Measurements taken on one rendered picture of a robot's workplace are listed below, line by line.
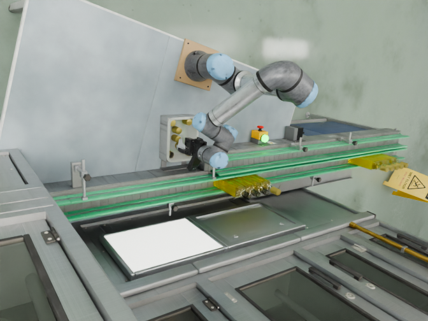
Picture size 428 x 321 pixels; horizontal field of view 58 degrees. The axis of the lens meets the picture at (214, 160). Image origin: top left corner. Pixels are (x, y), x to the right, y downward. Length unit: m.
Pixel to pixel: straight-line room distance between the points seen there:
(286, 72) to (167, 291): 0.89
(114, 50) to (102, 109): 0.26
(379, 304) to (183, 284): 0.69
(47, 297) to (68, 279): 0.06
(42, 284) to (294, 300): 0.91
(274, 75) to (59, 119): 0.91
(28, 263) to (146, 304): 0.57
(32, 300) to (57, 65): 1.12
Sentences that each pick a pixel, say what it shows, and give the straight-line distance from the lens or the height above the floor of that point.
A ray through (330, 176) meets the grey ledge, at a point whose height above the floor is 0.88.
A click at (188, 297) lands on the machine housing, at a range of 1.43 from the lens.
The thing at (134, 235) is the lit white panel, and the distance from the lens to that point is 1.72.
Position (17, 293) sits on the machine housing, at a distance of 0.85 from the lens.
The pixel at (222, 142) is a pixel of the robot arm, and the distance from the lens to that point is 1.69.
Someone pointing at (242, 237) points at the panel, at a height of 1.27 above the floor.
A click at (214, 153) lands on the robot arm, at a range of 1.68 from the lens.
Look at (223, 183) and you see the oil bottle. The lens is 1.97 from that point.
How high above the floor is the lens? 2.44
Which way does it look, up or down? 51 degrees down
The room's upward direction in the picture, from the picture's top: 115 degrees clockwise
